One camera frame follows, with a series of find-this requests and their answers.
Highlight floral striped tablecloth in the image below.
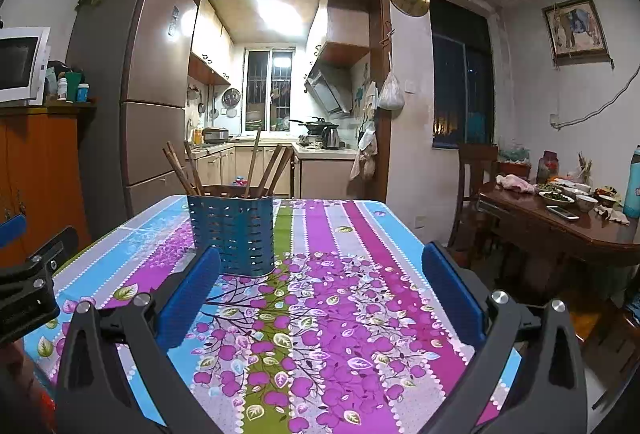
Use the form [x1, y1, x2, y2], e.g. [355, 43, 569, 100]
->
[22, 194, 523, 434]

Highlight brown wooden door frame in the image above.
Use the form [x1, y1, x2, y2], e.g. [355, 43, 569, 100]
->
[179, 0, 393, 205]

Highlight silver refrigerator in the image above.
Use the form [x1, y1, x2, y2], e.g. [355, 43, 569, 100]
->
[65, 0, 201, 240]

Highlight blue thermos bottle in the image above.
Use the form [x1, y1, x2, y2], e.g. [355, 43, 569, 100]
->
[622, 144, 640, 219]

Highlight white hanging cloth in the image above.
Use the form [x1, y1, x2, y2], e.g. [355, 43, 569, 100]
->
[357, 121, 377, 151]

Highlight wooden wall cabinet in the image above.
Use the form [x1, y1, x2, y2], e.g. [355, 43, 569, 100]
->
[187, 0, 236, 85]
[305, 6, 373, 67]

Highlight beige kitchen base cabinets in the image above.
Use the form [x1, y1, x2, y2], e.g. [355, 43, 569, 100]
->
[185, 141, 363, 200]

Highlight red object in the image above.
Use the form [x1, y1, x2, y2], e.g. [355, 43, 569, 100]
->
[30, 384, 57, 434]

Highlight white hanging plastic bag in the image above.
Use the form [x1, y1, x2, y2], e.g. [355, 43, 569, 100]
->
[377, 71, 406, 111]

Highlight clear plastic bags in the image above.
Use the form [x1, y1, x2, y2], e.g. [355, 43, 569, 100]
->
[497, 144, 531, 165]

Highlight crumpled white tissue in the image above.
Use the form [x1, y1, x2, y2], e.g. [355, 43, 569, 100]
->
[592, 206, 632, 226]

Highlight pink cloth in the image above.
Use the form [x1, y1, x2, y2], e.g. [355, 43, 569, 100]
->
[495, 174, 536, 194]

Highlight white microwave oven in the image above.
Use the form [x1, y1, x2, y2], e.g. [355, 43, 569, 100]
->
[0, 26, 52, 107]

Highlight beige hanging bag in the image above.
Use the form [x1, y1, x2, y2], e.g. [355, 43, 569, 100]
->
[348, 149, 377, 182]

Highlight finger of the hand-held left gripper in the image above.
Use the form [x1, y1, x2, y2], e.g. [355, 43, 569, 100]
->
[0, 226, 80, 302]
[0, 214, 27, 247]

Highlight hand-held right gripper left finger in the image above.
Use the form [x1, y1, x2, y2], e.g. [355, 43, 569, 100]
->
[54, 246, 226, 434]

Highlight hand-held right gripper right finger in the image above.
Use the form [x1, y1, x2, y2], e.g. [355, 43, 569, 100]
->
[417, 241, 588, 434]

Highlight white wall cable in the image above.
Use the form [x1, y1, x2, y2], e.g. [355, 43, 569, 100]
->
[550, 61, 640, 131]

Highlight black wok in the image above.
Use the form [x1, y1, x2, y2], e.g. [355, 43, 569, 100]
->
[288, 116, 333, 135]

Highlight green container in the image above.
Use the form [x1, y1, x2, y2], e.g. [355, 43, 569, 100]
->
[65, 71, 83, 102]

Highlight orange wooden cabinet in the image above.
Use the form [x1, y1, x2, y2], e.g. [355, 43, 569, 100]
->
[0, 103, 96, 260]

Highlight kitchen ceiling light panel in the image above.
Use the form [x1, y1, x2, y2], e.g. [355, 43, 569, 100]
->
[257, 0, 321, 40]

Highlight set of wooden chopsticks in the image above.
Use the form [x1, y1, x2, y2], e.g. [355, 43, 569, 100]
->
[161, 130, 296, 197]

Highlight dark wooden chair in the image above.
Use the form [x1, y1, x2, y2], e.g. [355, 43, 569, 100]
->
[582, 294, 640, 415]
[447, 144, 501, 255]

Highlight steel range hood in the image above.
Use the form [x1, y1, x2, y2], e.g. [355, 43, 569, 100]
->
[305, 64, 353, 115]

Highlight mobile phone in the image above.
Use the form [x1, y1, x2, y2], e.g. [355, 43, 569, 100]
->
[545, 205, 581, 221]

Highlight barred kitchen window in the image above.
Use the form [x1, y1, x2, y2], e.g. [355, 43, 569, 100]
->
[243, 46, 296, 132]

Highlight dark wooden dining table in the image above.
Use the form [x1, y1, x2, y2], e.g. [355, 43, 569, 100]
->
[477, 186, 640, 295]

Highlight glass jar red lid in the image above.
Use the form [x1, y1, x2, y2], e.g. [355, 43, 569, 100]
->
[536, 150, 560, 185]

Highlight framed elephant picture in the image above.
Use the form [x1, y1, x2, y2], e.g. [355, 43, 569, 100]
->
[541, 0, 610, 60]

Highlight blue perforated utensil holder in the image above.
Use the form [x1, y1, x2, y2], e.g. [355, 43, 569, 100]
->
[186, 186, 276, 276]

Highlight dark window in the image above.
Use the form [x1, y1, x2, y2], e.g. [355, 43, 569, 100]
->
[430, 0, 501, 150]

